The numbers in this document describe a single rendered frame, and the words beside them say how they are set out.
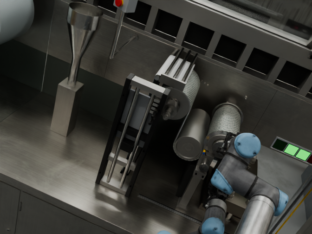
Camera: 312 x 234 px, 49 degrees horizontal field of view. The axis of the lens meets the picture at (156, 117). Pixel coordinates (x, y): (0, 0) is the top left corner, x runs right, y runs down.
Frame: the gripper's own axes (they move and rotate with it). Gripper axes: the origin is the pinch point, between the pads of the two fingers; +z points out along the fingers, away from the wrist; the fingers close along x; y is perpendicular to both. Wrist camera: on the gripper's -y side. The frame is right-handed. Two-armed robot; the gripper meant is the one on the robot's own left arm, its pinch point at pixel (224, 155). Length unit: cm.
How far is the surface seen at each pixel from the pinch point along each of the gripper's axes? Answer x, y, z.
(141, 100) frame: 37.5, 5.4, -11.9
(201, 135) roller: 10.8, 4.7, 8.0
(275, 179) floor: -92, 21, 219
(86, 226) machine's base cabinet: 40, -50, 13
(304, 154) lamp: -41, 19, 31
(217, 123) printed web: 6.4, 11.9, 6.1
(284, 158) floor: -104, 52, 255
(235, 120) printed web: -0.2, 17.1, 9.9
